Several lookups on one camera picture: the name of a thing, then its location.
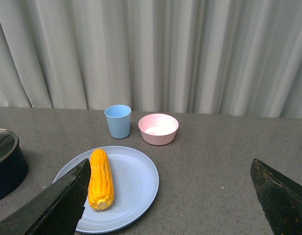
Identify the white curtain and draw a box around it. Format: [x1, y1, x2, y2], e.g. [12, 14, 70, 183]
[0, 0, 302, 118]

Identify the pink bowl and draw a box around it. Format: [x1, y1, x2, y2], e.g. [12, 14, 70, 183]
[138, 113, 179, 146]

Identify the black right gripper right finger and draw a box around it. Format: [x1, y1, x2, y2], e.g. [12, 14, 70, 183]
[250, 159, 302, 235]

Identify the light blue cup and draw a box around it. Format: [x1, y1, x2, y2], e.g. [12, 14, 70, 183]
[104, 105, 131, 139]

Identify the yellow corn cob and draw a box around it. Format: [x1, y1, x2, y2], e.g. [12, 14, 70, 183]
[88, 149, 115, 210]

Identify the light blue plate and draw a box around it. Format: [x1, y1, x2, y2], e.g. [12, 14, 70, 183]
[52, 145, 160, 234]

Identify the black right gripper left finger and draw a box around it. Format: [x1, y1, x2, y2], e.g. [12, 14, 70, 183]
[0, 159, 91, 235]

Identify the dark blue saucepan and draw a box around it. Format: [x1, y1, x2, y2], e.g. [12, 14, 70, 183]
[0, 142, 29, 200]

